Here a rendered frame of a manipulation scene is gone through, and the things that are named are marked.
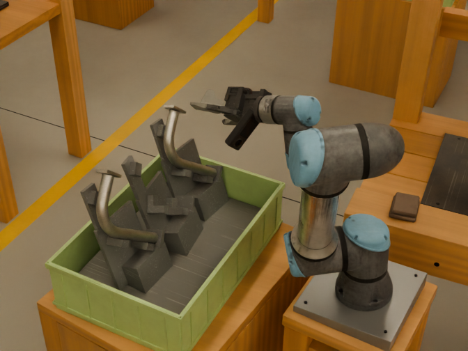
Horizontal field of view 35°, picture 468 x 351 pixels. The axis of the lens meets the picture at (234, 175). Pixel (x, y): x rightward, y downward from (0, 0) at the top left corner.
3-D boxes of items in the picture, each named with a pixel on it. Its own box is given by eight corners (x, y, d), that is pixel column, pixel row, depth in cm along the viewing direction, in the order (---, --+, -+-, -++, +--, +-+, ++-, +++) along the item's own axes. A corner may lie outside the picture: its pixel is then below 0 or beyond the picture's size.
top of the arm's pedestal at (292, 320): (394, 375, 186) (397, 365, 183) (281, 325, 199) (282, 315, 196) (435, 295, 208) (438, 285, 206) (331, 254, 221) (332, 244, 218)
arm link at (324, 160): (345, 280, 190) (373, 158, 145) (287, 287, 190) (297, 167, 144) (336, 239, 197) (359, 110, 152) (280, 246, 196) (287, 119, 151)
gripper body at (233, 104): (241, 95, 206) (276, 96, 199) (234, 125, 205) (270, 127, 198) (225, 86, 201) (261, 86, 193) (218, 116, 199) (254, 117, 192)
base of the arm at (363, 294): (381, 318, 190) (384, 291, 184) (326, 301, 196) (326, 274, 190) (399, 279, 201) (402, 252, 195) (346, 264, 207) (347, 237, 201)
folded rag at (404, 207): (415, 223, 219) (416, 216, 217) (388, 217, 221) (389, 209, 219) (419, 203, 226) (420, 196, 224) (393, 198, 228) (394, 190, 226)
